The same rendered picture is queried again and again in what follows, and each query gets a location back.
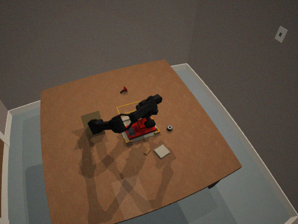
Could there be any beige flat square tile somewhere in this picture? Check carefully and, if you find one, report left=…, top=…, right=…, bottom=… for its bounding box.
left=154, top=145, right=170, bottom=158

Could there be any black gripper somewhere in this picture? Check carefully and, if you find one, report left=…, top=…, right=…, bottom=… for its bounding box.
left=136, top=105, right=156, bottom=129

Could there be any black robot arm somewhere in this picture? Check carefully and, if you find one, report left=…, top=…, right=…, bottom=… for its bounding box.
left=88, top=94, right=162, bottom=135

